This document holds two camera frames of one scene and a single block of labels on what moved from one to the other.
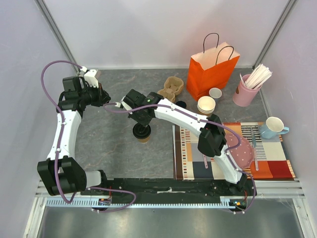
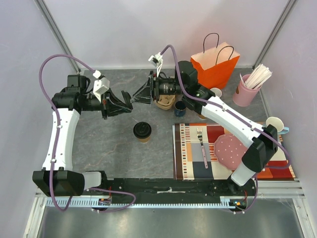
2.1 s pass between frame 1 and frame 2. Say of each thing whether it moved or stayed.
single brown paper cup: stayed
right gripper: moved
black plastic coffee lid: stayed
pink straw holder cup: stayed
